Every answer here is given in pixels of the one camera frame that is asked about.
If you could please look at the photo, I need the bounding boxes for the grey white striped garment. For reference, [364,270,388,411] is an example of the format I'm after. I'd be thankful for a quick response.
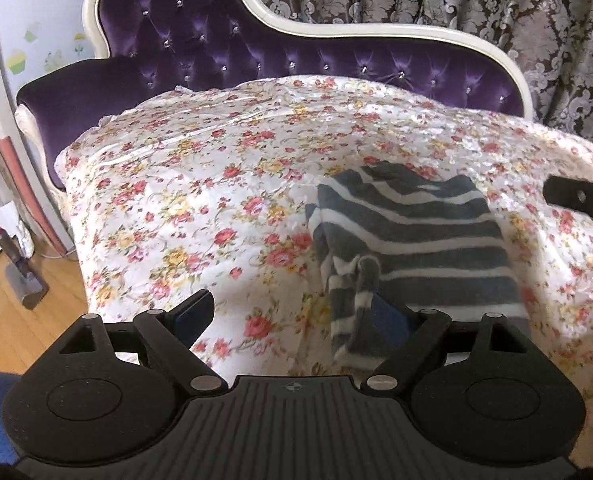
[305,162,533,375]

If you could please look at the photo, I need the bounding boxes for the white door frame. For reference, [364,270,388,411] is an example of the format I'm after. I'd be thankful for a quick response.
[0,0,78,261]

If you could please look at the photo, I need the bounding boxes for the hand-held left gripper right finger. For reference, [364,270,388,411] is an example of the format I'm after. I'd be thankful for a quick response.
[361,294,533,395]

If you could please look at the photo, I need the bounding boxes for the purple tufted sofa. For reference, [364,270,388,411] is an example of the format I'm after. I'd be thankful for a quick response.
[15,0,535,207]

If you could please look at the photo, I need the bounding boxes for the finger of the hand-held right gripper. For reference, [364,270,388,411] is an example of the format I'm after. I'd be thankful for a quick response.
[543,174,593,223]

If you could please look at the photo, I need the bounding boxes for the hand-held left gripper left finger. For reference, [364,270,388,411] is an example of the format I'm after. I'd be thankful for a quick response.
[59,289,228,395]

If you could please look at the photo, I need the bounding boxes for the floral blanket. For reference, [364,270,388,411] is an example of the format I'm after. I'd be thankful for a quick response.
[56,74,593,467]

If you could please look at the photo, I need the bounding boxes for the pastel cupcake wall stickers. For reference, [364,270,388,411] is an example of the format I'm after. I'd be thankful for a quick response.
[5,22,88,77]

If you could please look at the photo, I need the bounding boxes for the red stick vacuum cleaner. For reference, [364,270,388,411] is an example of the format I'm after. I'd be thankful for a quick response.
[0,192,50,311]

